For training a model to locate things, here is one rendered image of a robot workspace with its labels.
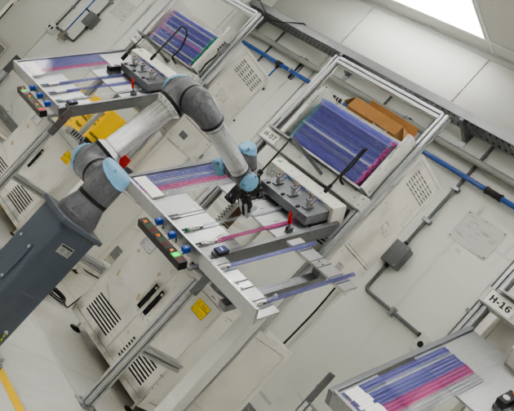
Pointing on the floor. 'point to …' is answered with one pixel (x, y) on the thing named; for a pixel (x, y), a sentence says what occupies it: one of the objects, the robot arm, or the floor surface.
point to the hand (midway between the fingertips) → (244, 215)
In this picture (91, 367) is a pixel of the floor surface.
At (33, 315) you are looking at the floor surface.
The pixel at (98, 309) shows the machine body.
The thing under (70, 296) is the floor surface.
